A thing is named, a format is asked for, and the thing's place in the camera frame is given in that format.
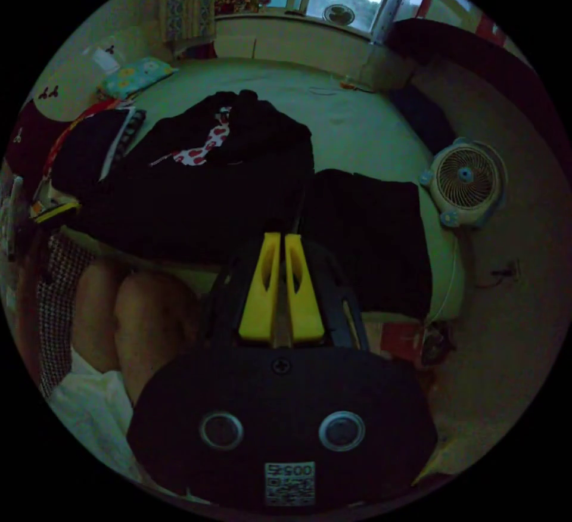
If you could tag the patterned yellow curtain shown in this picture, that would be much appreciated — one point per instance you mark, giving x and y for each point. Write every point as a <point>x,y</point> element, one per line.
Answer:
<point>187,1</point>

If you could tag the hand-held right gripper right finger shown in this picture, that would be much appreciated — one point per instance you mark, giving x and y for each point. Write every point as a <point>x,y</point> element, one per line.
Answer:
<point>305,307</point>

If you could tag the flower print pillow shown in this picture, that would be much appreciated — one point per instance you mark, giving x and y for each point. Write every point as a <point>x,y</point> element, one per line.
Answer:
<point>134,76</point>

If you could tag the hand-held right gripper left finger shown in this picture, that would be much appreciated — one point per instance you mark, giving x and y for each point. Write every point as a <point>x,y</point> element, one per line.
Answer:
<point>258,303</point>

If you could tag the person's body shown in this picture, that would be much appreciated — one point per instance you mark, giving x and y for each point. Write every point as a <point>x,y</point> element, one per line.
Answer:
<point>147,325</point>

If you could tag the black short sleeve shirt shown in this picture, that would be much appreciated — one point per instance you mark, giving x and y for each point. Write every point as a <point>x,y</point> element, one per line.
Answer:
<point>371,236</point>

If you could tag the small fan on windowsill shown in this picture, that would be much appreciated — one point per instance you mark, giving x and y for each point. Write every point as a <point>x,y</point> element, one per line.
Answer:
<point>338,14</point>

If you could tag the pile of clothes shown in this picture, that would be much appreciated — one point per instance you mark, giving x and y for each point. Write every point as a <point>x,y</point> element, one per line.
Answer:
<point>192,200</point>

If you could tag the white round floor fan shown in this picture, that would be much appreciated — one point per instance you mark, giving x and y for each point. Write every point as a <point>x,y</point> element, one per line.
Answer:
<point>467,180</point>

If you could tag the bed with pale green mat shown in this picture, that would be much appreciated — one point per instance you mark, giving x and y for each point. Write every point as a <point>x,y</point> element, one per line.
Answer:
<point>353,120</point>

